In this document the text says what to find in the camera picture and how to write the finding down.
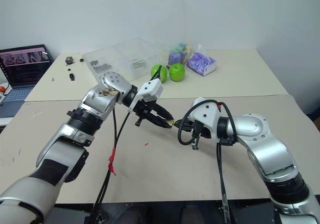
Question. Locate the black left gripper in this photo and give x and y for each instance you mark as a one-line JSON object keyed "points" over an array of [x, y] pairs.
{"points": [[144, 110]]}

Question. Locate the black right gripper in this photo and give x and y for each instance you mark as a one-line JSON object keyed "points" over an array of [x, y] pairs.
{"points": [[201, 131]]}

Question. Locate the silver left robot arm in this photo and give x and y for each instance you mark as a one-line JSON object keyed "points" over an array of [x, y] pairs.
{"points": [[62, 138]]}

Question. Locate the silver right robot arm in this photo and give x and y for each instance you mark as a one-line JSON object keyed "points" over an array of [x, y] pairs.
{"points": [[270, 151]]}

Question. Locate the red tape scrap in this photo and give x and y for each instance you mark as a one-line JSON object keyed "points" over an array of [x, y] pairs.
{"points": [[147, 144]]}

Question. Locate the green apple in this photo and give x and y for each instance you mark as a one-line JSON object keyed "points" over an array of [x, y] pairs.
{"points": [[177, 72], [162, 74]]}

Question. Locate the purple item in bag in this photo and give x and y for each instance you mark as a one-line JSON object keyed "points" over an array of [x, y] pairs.
{"points": [[175, 58]]}

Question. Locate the purple gloves plastic pack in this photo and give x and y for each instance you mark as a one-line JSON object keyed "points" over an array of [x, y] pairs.
{"points": [[201, 62]]}

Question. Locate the clear plastic organizer box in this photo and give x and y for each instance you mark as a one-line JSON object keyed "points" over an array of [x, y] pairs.
{"points": [[125, 56]]}

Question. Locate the green and black packaged items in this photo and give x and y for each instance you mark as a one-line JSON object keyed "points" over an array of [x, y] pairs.
{"points": [[180, 48]]}

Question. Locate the black parts in organizer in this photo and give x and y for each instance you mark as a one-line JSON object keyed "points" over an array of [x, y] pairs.
{"points": [[101, 67]]}

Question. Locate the black clip part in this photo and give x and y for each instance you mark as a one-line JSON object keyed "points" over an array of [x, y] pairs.
{"points": [[72, 76]]}

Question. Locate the small black boxy part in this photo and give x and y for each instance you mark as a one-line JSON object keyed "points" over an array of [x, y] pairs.
{"points": [[69, 59]]}

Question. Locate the dark object beside table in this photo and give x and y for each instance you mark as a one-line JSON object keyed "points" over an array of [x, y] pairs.
{"points": [[314, 120]]}

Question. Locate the open laptop computer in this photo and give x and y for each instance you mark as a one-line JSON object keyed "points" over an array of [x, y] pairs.
{"points": [[22, 66]]}

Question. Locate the orange round object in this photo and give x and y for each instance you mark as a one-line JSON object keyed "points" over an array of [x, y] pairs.
{"points": [[2, 89]]}

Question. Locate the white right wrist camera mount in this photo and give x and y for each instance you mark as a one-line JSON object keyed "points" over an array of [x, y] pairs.
{"points": [[205, 110]]}

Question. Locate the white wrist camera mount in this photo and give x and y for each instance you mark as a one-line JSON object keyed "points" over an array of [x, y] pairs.
{"points": [[205, 110], [151, 90]]}

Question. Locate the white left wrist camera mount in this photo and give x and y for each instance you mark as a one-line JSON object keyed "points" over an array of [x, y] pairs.
{"points": [[151, 90]]}

